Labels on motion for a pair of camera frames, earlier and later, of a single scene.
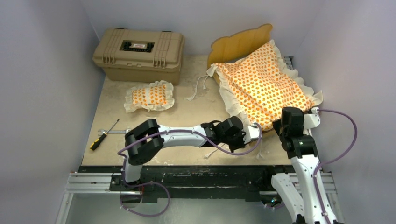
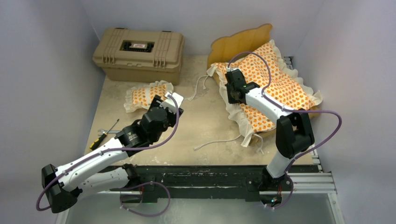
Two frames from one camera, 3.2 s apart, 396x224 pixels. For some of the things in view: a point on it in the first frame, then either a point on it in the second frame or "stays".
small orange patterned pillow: (157, 95) stays
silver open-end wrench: (102, 131) stays
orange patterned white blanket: (259, 85) stays
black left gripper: (241, 134) → (172, 118)
